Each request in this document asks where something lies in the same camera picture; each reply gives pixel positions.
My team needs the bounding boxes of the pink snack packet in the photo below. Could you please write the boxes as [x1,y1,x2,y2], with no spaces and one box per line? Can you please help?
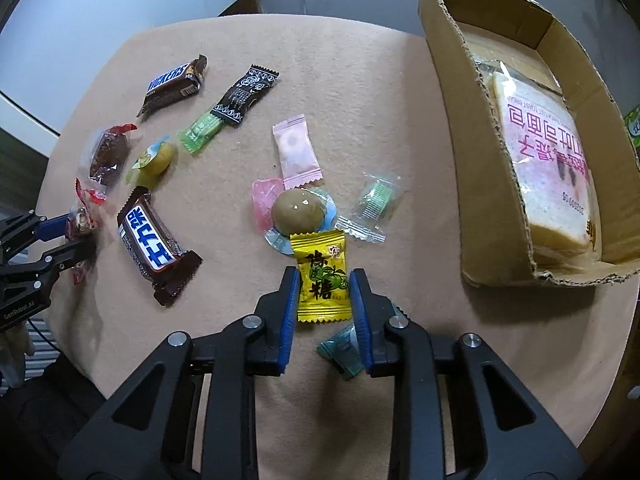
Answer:
[272,114,323,190]

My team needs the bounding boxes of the red nut snack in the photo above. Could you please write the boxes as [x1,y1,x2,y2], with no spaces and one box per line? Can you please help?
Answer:
[65,177,108,286]

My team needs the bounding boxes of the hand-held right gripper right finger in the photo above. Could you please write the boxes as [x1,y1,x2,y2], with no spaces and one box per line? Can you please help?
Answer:
[349,268,585,480]

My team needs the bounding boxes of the large brown chocolate bar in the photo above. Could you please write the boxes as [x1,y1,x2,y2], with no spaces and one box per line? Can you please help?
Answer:
[116,186,204,308]

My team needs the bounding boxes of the sliced toast bread package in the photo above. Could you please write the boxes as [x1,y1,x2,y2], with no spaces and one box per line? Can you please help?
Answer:
[472,59,602,266]

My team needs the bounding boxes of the cardboard box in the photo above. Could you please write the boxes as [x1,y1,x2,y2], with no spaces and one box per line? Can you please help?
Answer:
[417,0,640,288]

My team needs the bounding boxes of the clear plastic wrapped candy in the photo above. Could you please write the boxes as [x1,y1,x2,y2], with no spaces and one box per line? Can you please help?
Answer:
[335,215,387,245]

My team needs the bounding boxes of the black candy wrapper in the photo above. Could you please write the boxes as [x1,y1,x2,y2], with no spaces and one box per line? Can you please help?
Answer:
[211,63,279,126]

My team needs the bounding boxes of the yellow-green jelly cup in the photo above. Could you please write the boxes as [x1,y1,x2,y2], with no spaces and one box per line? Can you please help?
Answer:
[125,135,179,190]

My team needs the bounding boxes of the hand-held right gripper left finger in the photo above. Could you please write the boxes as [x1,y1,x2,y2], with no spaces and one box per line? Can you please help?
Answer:
[62,266,301,480]

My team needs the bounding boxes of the yellow candy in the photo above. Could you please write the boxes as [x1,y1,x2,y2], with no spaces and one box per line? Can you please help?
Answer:
[289,228,355,325]

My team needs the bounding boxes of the small brown chocolate bar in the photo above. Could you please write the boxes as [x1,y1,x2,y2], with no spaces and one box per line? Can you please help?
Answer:
[137,54,208,118]

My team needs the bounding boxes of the clear green candy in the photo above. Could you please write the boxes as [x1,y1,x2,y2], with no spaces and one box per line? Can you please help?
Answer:
[354,172,404,222]

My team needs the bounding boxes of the person's left hand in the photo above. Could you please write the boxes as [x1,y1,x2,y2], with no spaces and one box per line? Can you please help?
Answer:
[0,324,32,387]

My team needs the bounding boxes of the brown jelly cup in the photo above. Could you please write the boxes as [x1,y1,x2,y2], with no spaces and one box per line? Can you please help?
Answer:
[264,186,341,256]

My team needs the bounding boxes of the pink wrapped candy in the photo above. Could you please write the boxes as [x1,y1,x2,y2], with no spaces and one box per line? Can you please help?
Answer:
[251,178,287,235]

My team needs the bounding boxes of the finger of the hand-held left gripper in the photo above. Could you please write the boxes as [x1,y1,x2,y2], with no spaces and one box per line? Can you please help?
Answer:
[0,211,73,257]
[27,236,97,286]

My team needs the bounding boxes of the teal wrapped candy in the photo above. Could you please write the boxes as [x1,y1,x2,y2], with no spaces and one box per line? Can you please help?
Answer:
[317,305,408,378]

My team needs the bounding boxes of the red dark snack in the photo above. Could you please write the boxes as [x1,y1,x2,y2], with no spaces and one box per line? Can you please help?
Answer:
[80,122,138,190]

